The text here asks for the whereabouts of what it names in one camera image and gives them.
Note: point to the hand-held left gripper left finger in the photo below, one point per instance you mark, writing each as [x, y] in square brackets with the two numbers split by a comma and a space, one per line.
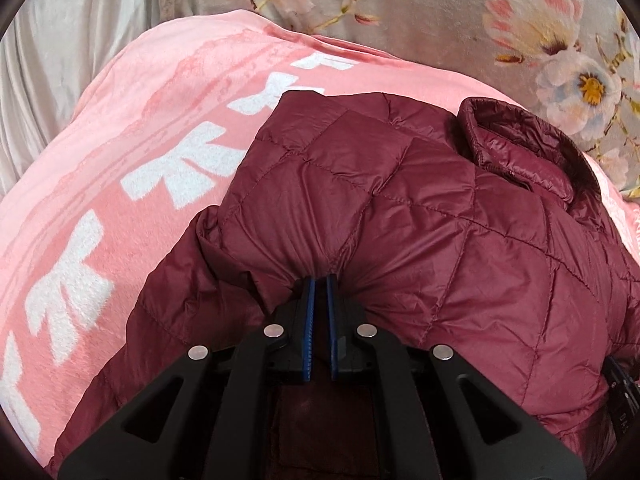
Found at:
[309, 325]

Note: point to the grey floral blanket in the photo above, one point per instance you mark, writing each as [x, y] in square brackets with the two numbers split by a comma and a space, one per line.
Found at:
[425, 20]

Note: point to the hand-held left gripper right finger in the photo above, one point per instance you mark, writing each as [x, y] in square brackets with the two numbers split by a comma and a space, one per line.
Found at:
[332, 325]

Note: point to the pink blanket with white bows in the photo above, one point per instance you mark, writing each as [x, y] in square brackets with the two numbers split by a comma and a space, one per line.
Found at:
[100, 200]

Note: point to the maroon quilted jacket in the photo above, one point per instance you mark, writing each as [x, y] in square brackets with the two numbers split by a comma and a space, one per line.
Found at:
[450, 240]

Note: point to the white satin curtain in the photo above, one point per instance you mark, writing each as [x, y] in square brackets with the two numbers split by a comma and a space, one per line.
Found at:
[55, 60]

